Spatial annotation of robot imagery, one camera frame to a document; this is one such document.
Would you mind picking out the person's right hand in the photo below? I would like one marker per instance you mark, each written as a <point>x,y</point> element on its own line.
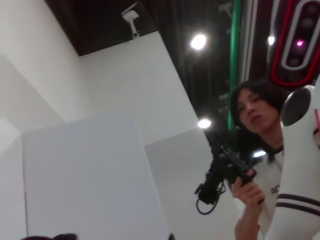
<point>247,196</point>

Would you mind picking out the black handheld camera rig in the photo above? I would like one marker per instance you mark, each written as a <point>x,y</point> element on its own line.
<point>212,185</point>

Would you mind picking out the person's right forearm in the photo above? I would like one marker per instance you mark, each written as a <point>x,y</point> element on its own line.
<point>246,222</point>

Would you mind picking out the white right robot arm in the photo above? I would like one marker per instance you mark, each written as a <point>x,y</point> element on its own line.
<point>295,175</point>

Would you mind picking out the round ceiling light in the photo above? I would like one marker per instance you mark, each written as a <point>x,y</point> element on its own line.
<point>204,123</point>
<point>258,153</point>
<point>198,41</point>

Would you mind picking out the person in white t-shirt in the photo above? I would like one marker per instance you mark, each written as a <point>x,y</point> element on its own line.
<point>252,110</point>

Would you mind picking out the green ceiling pipe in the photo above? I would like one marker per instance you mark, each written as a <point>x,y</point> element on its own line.
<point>235,50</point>

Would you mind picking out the robot head with red outline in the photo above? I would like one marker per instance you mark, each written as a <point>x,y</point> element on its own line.
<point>300,25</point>

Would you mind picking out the white security camera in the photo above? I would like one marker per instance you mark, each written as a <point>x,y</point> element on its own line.
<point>130,16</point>

